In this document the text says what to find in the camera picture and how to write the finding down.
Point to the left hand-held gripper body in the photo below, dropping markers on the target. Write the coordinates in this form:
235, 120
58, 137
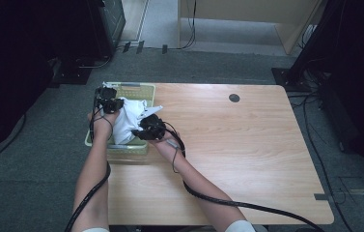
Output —
105, 95

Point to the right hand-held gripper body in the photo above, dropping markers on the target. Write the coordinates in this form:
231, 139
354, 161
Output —
155, 127

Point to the white t-shirt with blue print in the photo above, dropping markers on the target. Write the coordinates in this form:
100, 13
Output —
126, 122

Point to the pale green plastic basket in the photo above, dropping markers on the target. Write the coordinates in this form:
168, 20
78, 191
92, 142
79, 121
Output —
131, 92

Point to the person's right hand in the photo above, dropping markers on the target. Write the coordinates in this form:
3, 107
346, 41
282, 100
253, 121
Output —
168, 145

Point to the person's left hand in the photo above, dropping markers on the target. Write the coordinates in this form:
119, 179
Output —
100, 124

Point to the black stand base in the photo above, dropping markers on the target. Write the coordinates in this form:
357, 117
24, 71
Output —
285, 79
73, 75

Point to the dark floor tape piece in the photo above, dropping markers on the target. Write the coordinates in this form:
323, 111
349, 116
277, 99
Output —
164, 49
140, 47
126, 47

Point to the black equipment cabinet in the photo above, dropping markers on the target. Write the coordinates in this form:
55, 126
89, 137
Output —
108, 22

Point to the black round table grommet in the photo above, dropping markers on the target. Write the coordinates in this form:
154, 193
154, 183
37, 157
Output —
234, 98

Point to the dark curtain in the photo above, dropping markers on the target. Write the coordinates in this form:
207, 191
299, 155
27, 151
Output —
15, 64
356, 64

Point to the person's light clothing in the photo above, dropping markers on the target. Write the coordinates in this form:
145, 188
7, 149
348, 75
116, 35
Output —
240, 225

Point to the beige wooden cabinet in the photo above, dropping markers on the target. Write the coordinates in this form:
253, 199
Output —
234, 9

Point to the grey tape strip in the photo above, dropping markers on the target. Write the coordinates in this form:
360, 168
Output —
321, 197

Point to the white power strip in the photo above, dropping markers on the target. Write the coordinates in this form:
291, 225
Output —
309, 31

